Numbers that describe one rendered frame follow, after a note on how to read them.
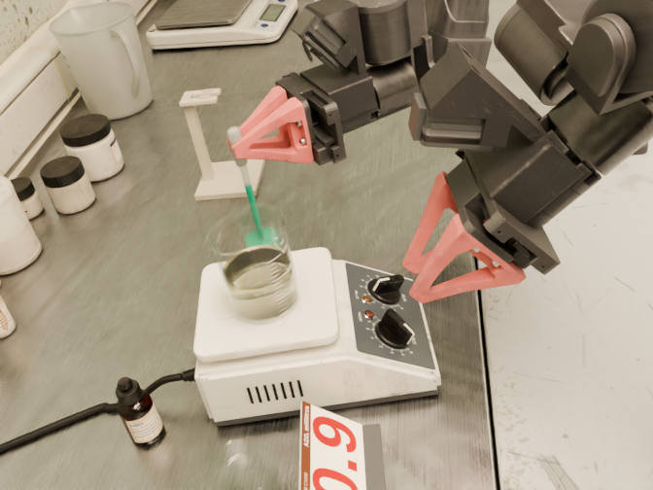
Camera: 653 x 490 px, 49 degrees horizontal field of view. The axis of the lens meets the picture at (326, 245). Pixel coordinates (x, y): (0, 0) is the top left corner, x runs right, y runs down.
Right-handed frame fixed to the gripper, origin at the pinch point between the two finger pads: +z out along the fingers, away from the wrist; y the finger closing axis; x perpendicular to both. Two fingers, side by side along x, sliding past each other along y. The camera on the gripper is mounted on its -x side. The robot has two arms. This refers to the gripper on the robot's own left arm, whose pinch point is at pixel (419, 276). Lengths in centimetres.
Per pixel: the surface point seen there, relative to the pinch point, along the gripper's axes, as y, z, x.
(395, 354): -0.4, 7.3, 4.8
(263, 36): -85, 19, -2
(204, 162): -39.4, 23.0, -7.2
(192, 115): -39.3, 18.3, -12.2
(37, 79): -64, 40, -28
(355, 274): -9.8, 8.2, 2.1
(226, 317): -3.5, 15.0, -7.1
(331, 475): 8.8, 13.6, 2.5
